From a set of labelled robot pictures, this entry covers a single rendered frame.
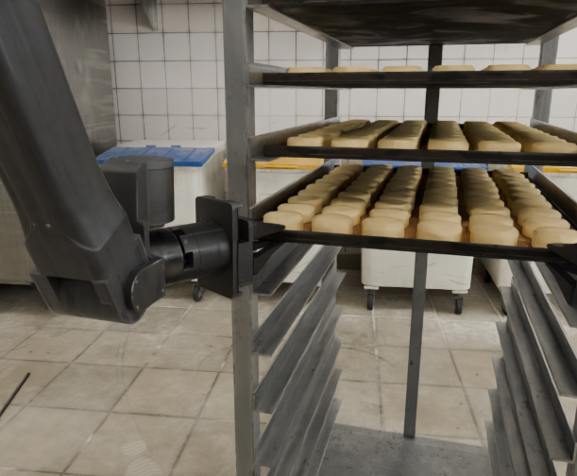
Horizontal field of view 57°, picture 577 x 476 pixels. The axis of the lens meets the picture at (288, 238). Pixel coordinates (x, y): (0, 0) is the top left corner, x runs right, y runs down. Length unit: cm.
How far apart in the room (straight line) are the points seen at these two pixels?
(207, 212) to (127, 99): 280
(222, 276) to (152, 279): 12
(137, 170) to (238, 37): 27
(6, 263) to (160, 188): 232
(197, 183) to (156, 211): 210
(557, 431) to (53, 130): 72
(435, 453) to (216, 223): 107
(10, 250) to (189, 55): 142
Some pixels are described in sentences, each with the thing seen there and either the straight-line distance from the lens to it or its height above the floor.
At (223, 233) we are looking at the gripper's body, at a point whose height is 89.
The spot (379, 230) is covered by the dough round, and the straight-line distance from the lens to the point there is 62.
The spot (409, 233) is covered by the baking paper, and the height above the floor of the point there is 86.
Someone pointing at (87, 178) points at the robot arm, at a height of 97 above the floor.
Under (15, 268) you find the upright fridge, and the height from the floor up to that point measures 25.
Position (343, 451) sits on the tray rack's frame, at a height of 15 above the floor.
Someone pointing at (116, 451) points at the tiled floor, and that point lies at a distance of 178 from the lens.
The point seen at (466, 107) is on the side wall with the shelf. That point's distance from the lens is 314.
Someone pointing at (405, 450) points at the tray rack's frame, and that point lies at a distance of 150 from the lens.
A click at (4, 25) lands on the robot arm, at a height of 107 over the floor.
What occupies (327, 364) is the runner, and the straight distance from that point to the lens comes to 130.
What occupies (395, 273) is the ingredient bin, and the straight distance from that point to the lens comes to 259.
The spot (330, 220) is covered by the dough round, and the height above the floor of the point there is 88.
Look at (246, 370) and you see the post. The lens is 78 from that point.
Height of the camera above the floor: 103
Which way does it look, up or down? 15 degrees down
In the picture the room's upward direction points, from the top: straight up
